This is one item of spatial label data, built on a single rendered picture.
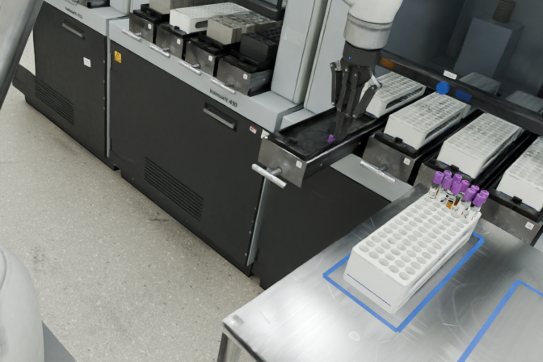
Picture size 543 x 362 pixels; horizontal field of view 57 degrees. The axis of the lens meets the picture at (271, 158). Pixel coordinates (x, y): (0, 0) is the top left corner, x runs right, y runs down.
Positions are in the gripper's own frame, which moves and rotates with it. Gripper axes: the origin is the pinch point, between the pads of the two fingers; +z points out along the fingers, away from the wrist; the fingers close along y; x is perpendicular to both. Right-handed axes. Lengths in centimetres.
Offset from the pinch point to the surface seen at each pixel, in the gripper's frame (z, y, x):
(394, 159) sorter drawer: 11.3, -7.8, -15.2
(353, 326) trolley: 2, -35, 39
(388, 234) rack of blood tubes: -2.8, -29.0, 23.4
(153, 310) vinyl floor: 87, 38, 27
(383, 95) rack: 4.6, 7.8, -28.6
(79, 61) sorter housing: 43, 134, 1
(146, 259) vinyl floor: 89, 59, 16
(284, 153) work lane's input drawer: 7.5, 6.4, 10.9
